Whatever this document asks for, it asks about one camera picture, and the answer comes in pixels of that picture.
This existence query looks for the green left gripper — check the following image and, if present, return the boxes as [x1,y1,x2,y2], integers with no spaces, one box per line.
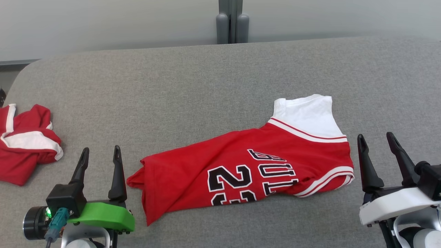
[23,145,135,240]

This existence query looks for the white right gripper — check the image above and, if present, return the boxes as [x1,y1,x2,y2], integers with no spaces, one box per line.
[357,132,441,228]

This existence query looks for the red white basketball jersey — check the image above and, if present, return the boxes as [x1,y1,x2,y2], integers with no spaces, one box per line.
[126,94,355,227]

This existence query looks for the red white shorts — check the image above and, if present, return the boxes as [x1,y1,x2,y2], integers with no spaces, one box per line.
[0,103,64,186]

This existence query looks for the teal left camera cable connector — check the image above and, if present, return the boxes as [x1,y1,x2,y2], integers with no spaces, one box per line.
[45,207,70,248]

